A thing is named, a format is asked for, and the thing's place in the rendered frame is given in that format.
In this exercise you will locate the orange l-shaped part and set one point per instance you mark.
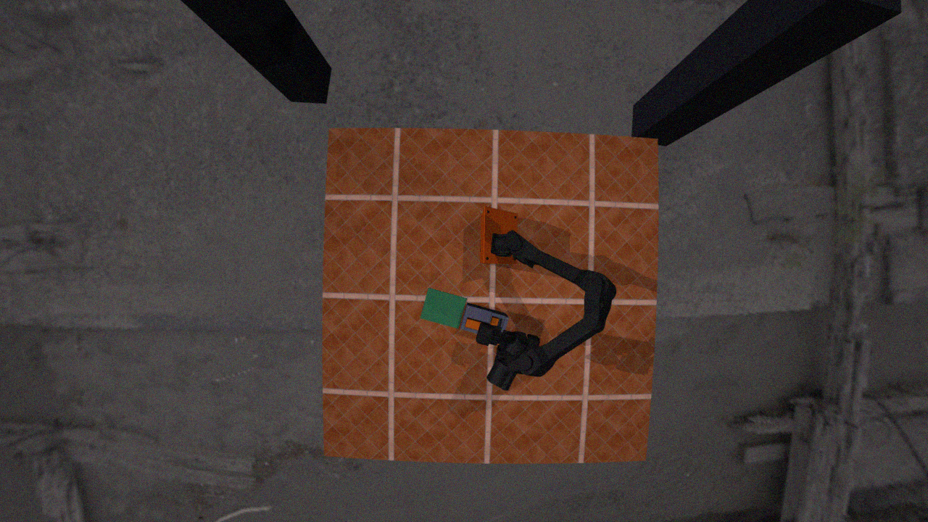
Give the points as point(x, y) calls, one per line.
point(471, 323)

